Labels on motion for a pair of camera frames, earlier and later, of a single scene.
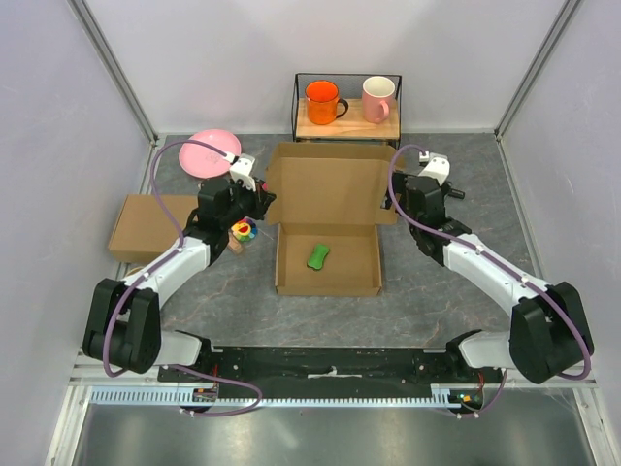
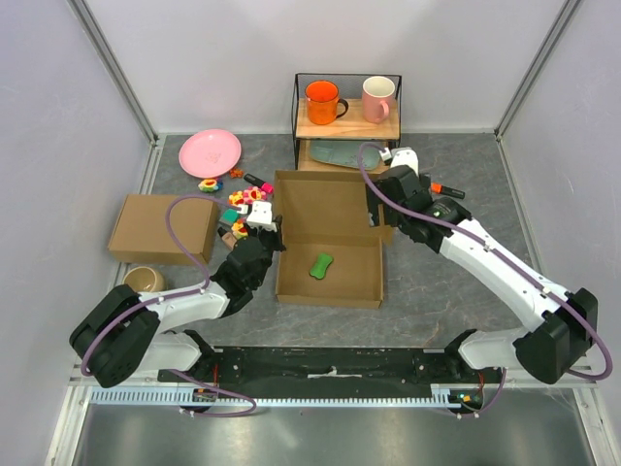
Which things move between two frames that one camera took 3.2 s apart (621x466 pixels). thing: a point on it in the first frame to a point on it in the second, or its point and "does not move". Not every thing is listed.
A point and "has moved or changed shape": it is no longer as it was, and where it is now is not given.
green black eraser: [320, 251] to [318, 271]
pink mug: [376, 98] does not move
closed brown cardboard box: [144, 228] does not move
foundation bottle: [234, 245] does not move
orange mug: [322, 97] does not move
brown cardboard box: [329, 200] has moved or changed shape
